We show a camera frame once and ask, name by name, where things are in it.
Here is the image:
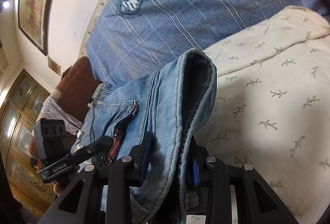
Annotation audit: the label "wall switch plate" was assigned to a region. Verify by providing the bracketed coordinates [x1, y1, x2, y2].
[48, 56, 61, 76]

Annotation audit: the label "wooden wardrobe with glass doors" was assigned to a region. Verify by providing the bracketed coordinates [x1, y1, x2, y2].
[0, 69, 58, 214]

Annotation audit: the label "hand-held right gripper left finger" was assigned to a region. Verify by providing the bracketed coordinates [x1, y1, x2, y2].
[41, 132, 153, 224]

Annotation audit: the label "blue plaid pillow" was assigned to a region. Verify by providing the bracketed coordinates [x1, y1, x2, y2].
[86, 0, 330, 88]

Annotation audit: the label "brown headboard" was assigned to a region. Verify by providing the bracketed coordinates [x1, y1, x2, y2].
[59, 56, 105, 124]

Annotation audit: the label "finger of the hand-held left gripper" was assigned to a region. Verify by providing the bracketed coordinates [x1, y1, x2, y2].
[72, 135, 112, 167]

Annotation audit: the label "cream leaf-print blanket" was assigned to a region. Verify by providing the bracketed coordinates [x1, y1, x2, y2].
[186, 6, 330, 224]

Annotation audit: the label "framed wall picture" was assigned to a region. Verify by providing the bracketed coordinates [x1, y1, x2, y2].
[18, 0, 66, 56]

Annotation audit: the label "pinkish grey cloth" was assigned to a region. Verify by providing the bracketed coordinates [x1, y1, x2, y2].
[42, 90, 84, 134]

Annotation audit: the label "person's left hand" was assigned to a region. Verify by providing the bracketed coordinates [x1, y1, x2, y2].
[53, 180, 67, 197]

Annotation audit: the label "blue denim pants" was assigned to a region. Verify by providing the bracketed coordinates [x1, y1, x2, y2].
[70, 48, 218, 224]

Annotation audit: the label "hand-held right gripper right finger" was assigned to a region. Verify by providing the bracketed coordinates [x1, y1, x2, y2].
[186, 136, 299, 224]

